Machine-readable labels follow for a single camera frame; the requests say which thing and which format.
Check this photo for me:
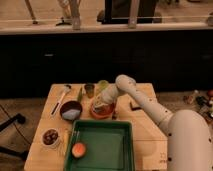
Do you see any red bowl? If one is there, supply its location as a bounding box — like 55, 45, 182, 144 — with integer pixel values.
90, 102, 115, 120

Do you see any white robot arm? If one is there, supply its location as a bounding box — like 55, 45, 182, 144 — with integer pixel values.
101, 75, 213, 171

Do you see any dark bowl with blue cloth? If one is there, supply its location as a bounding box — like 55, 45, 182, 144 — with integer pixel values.
60, 101, 83, 121

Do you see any white bowl with dark food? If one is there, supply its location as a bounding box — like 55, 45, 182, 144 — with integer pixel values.
41, 129, 60, 148

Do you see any yellow green cup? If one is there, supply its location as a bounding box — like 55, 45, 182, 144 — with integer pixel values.
96, 80, 109, 94

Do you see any small green cup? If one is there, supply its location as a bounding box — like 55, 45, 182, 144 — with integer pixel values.
84, 83, 95, 98

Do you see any green vegetable stick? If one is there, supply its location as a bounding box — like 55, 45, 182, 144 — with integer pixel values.
77, 87, 83, 102

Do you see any green plastic tray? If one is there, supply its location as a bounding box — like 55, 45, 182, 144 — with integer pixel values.
63, 120, 135, 171

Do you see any orange round fruit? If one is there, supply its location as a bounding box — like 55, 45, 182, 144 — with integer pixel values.
72, 142, 86, 158

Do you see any black cabinet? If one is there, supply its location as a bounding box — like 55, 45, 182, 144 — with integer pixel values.
0, 30, 213, 98

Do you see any black office chair base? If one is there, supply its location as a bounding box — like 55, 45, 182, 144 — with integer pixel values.
0, 113, 29, 161

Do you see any clutter pile on floor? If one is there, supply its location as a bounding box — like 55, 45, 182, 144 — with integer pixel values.
183, 90, 213, 125

